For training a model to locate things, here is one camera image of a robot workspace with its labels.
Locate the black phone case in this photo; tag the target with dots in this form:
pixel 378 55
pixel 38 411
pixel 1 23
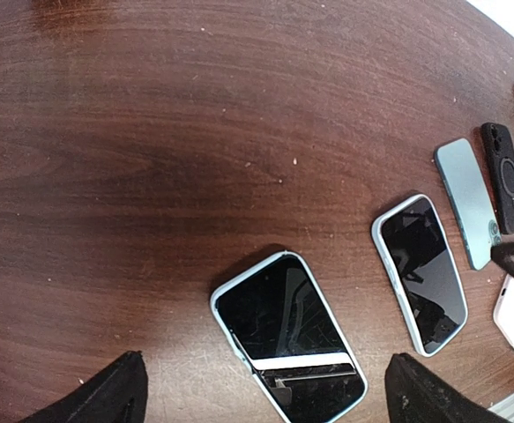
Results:
pixel 499 151

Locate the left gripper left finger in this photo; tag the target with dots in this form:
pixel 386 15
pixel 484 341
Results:
pixel 118 393

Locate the blue-cased phone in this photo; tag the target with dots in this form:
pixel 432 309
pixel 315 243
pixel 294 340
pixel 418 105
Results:
pixel 413 247
pixel 280 326

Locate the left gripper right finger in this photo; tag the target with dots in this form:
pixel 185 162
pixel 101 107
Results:
pixel 415 394

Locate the dark green phone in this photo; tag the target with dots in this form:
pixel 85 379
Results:
pixel 470 201

